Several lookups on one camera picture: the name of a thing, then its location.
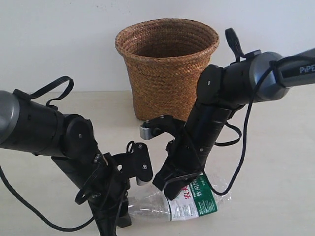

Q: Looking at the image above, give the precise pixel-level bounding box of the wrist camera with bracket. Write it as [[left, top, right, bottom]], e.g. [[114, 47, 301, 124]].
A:
[[113, 141, 153, 186], [140, 115, 186, 140]]

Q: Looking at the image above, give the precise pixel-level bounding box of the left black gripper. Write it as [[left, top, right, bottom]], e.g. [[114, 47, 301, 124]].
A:
[[89, 153, 132, 236]]

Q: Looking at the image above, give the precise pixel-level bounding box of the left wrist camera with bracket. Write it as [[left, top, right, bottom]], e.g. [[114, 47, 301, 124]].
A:
[[113, 141, 153, 186]]

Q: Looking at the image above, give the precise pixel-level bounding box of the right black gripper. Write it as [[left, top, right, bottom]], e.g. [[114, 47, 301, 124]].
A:
[[153, 127, 207, 200]]

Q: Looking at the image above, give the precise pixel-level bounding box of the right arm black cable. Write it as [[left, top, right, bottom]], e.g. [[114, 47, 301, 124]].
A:
[[164, 28, 315, 196]]

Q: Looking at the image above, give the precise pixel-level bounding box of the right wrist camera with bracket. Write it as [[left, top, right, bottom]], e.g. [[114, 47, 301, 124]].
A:
[[140, 115, 186, 140]]

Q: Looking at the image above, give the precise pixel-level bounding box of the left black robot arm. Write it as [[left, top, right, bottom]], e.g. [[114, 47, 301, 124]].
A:
[[0, 90, 132, 236]]

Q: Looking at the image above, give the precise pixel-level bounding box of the clear plastic water bottle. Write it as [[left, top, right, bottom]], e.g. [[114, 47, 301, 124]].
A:
[[128, 175, 231, 223]]

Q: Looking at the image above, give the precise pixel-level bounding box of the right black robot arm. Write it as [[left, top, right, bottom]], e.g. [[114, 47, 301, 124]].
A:
[[151, 49, 315, 200]]

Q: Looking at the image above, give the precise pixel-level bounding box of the woven brown straw basket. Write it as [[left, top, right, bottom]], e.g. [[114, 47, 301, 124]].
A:
[[115, 18, 220, 120]]

